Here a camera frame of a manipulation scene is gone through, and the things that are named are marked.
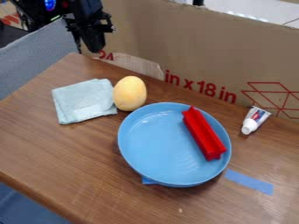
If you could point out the small toothpaste tube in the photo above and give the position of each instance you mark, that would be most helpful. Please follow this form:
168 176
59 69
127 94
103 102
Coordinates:
255 118

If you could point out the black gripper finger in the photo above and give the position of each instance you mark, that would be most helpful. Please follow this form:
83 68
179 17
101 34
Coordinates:
91 40
100 41

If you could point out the cardboard box wall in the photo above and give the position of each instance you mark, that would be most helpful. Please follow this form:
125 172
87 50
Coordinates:
232 58

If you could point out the black computer tower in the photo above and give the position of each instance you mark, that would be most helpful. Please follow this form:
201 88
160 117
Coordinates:
37 13

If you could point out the red plastic block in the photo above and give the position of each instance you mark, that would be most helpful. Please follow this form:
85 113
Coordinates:
203 134

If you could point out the yellow ball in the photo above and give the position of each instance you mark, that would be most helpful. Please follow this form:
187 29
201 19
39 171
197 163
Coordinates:
129 93

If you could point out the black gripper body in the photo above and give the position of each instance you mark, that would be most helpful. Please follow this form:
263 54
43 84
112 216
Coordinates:
99 23

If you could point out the blue plate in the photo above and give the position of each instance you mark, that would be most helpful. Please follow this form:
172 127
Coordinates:
157 147

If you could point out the light blue cloth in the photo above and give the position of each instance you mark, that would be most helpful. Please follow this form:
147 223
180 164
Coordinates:
83 101

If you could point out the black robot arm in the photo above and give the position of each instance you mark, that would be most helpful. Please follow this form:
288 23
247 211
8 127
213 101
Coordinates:
84 9

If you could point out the blue tape strip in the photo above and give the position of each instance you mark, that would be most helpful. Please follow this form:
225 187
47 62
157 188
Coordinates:
252 183

